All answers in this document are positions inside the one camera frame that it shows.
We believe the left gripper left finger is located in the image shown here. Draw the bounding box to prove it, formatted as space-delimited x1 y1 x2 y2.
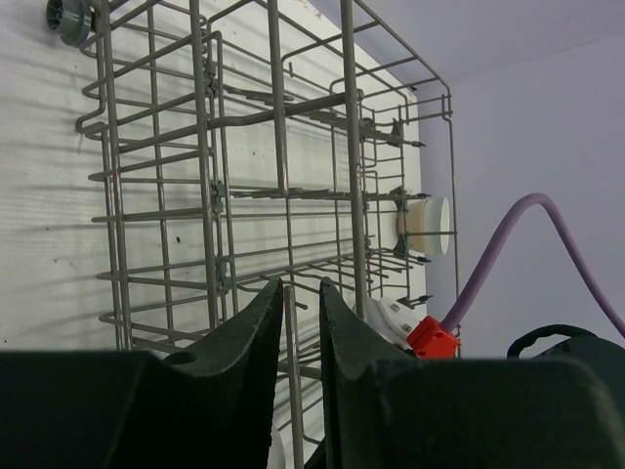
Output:
1 278 283 468

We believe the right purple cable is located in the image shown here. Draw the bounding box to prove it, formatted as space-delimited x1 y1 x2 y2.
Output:
438 192 625 341

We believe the beige ceramic bowl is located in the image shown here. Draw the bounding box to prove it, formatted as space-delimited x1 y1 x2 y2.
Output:
395 200 427 256

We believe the white bowl front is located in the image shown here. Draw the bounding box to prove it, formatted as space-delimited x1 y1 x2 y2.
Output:
267 427 286 469

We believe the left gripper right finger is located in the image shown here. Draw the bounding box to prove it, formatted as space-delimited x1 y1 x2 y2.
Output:
319 279 624 468

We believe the grey wire dish rack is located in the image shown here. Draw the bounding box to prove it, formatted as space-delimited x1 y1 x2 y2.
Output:
45 1 458 468

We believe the white bowl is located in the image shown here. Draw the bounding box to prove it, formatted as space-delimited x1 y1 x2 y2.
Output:
421 197 450 255
267 427 286 469

